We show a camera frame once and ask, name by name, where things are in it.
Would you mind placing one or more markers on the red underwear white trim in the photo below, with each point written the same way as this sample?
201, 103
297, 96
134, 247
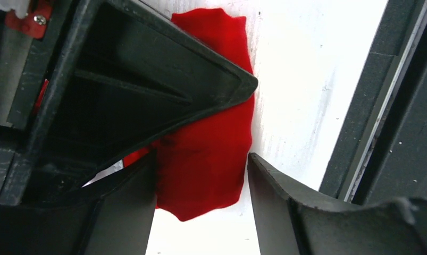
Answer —
201, 166

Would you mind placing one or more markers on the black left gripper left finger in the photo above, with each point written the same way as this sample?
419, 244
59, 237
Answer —
110, 216

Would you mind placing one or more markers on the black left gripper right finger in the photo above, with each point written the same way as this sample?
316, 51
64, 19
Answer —
292, 218

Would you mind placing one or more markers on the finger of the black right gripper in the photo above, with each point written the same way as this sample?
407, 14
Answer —
140, 76

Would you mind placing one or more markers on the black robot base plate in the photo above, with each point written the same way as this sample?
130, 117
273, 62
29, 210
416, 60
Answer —
381, 151

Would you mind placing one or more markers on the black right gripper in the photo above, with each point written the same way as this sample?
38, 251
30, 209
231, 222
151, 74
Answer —
39, 113

